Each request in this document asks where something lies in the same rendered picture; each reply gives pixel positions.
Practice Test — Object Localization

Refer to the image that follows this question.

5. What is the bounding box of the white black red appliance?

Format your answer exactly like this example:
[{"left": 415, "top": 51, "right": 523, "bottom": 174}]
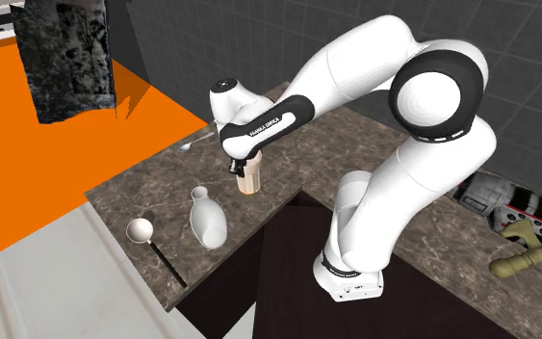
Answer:
[{"left": 452, "top": 170, "right": 542, "bottom": 248}]

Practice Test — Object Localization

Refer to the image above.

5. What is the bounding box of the dark patterned wall picture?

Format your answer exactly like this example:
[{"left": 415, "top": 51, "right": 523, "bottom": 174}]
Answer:
[{"left": 9, "top": 0, "right": 118, "bottom": 125}]

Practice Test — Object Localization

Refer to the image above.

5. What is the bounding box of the white ladle with black handle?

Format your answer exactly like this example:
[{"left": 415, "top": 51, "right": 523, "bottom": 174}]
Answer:
[{"left": 125, "top": 217, "right": 189, "bottom": 290}]

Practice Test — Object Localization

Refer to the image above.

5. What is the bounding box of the white vase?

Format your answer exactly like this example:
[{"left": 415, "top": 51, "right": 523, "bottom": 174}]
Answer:
[{"left": 189, "top": 185, "right": 229, "bottom": 250}]

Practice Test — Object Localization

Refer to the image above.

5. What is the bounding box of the silver spoon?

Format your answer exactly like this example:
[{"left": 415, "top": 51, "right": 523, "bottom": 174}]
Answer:
[{"left": 177, "top": 131, "right": 217, "bottom": 154}]

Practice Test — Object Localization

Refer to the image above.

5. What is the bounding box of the dark robot stand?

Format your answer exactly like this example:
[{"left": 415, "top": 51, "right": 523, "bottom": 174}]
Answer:
[{"left": 175, "top": 189, "right": 520, "bottom": 339}]

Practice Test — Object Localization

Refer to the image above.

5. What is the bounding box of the beige ribbed cup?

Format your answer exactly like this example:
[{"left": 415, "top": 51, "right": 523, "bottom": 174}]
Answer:
[{"left": 235, "top": 149, "right": 264, "bottom": 196}]

